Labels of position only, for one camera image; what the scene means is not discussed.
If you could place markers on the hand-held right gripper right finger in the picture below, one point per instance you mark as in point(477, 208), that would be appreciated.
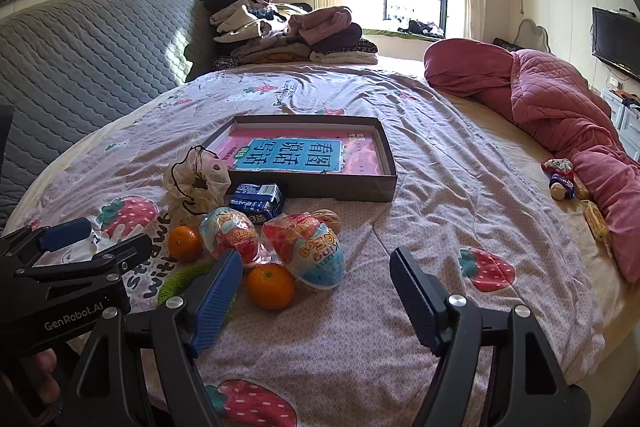
point(417, 302)

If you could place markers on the strawberry print bed cover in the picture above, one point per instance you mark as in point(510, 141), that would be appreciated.
point(425, 207)

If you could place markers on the beige bed sheet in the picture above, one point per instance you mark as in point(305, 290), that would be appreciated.
point(510, 142)

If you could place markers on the pile of folded clothes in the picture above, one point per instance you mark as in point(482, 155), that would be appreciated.
point(280, 37)

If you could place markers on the green windowsill mat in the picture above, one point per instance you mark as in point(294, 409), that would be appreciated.
point(380, 33)

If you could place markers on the red toy egg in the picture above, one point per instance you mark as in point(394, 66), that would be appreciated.
point(227, 232)

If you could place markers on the white drawer cabinet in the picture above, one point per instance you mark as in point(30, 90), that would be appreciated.
point(620, 112)

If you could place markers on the brown cardboard box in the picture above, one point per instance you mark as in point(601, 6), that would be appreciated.
point(340, 189)

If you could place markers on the white ornate chair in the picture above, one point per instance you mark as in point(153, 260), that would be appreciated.
point(525, 23)

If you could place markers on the blue cookie packet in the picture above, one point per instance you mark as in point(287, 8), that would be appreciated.
point(257, 199)

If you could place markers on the pink book with blue label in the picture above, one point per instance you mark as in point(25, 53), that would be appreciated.
point(295, 159)

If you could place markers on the pink quilted blanket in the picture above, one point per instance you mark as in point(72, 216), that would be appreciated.
point(550, 97)

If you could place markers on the person's left hand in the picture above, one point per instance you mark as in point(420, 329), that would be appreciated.
point(47, 374)

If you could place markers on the black television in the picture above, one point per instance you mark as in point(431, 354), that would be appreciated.
point(617, 39)

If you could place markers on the small blue snack packet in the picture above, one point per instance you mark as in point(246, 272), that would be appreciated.
point(566, 182)

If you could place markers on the blue toy egg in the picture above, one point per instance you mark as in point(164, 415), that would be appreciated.
point(310, 257)

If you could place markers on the orange tangerine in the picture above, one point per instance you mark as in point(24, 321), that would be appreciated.
point(184, 244)
point(270, 287)

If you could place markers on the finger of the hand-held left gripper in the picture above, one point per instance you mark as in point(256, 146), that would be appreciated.
point(110, 259)
point(65, 232)

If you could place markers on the yellow snack packet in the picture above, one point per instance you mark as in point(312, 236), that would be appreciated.
point(595, 219)

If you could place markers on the dark clothes on windowsill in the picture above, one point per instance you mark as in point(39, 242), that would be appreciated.
point(420, 28)

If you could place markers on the grey quilted headboard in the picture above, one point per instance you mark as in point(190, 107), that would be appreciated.
point(90, 67)

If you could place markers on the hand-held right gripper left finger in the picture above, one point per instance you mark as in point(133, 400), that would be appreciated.
point(215, 302)

